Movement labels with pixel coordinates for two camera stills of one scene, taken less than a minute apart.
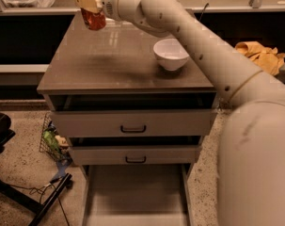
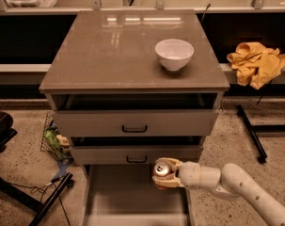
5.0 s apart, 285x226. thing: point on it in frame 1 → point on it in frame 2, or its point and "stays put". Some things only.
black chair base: (1, 134) stays put
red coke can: (94, 21) → (161, 169)
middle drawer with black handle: (134, 154) stays put
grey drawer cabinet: (134, 126) stays put
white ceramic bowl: (171, 54) stays put
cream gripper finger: (89, 2) → (167, 181)
